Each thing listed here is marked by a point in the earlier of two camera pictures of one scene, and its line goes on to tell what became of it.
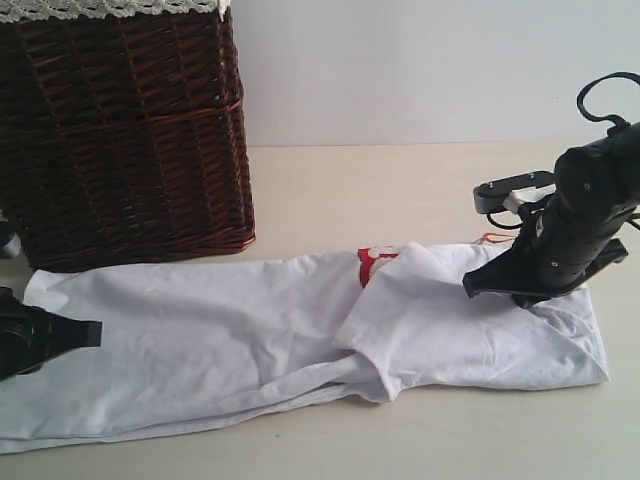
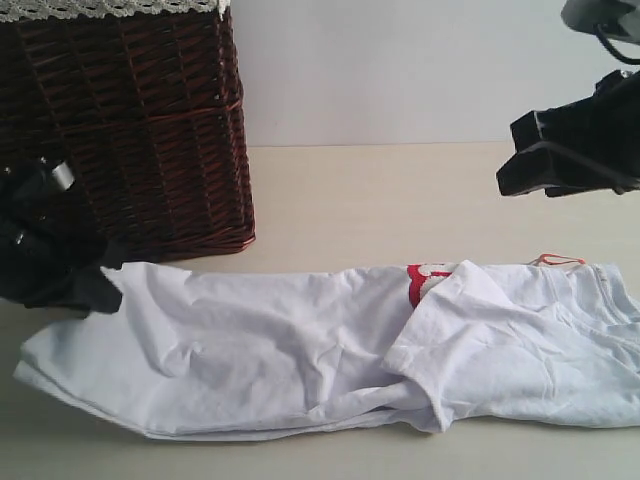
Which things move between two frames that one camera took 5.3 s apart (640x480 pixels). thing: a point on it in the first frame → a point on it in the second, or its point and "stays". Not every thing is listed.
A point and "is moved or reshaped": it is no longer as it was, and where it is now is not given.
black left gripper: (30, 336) → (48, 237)
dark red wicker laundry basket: (123, 138) stays
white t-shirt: (198, 339) is moved or reshaped
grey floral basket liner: (14, 10) stays
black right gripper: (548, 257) → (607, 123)
